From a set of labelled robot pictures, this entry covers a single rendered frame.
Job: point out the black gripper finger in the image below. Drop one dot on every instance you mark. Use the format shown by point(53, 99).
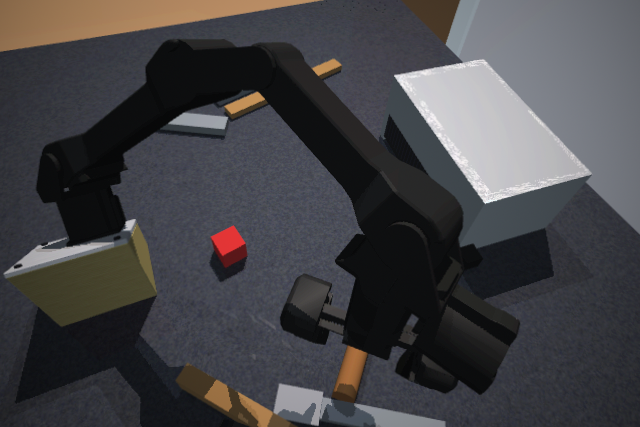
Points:
point(321, 335)
point(406, 366)

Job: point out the red cube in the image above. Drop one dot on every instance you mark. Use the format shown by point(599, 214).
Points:
point(229, 246)

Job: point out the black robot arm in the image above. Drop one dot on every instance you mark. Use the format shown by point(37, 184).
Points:
point(408, 261)

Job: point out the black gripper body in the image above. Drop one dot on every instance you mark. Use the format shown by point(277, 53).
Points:
point(306, 309)

